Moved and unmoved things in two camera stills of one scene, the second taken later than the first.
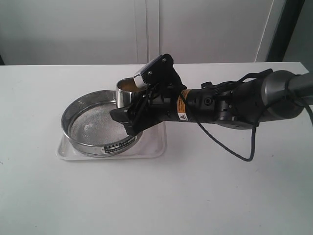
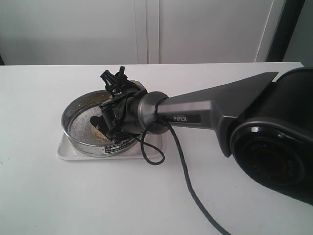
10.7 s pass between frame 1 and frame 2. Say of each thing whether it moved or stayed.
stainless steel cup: moved
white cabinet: stayed
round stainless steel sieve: stayed
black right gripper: moved
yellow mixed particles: moved
